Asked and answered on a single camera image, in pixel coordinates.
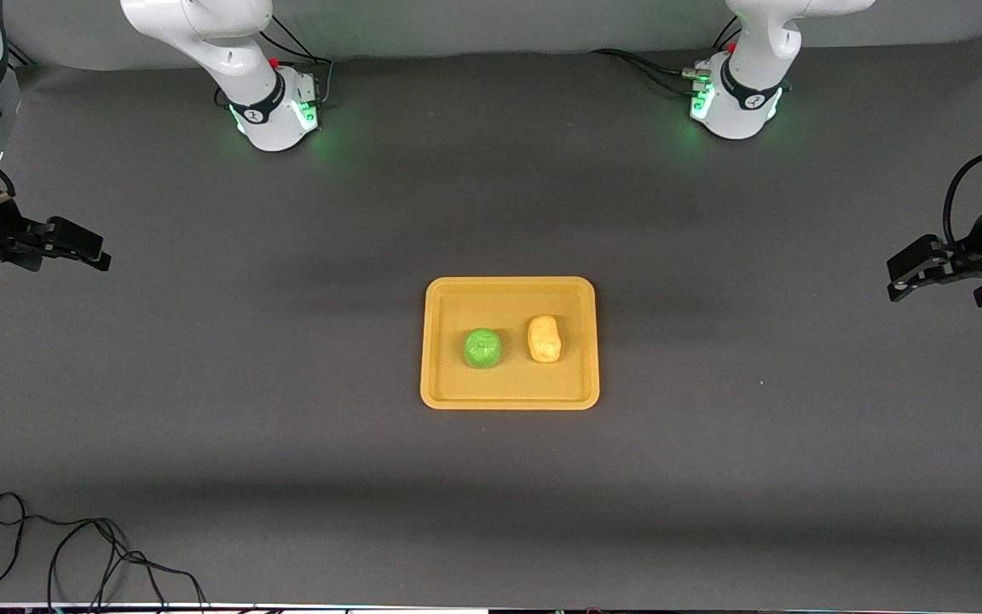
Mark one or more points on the dark grey table mat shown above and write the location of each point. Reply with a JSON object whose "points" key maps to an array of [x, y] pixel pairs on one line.
{"points": [[201, 409]]}

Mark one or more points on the yellow plastic tray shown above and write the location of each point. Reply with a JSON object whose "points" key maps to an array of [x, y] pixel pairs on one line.
{"points": [[508, 392]]}

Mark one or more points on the green apple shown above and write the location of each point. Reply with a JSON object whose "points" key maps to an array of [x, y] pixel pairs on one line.
{"points": [[483, 349]]}

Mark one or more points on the aluminium frame rail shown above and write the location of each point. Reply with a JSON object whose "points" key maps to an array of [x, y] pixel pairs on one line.
{"points": [[18, 55]]}

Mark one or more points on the yellow potato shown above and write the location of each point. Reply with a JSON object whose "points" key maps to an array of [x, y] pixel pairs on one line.
{"points": [[545, 338]]}

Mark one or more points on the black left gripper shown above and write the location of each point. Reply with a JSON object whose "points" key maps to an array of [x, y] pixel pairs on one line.
{"points": [[967, 257]]}

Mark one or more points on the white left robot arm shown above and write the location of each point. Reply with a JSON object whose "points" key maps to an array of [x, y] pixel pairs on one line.
{"points": [[751, 51]]}

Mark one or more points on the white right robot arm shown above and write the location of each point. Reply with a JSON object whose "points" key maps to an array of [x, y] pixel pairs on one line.
{"points": [[244, 60]]}

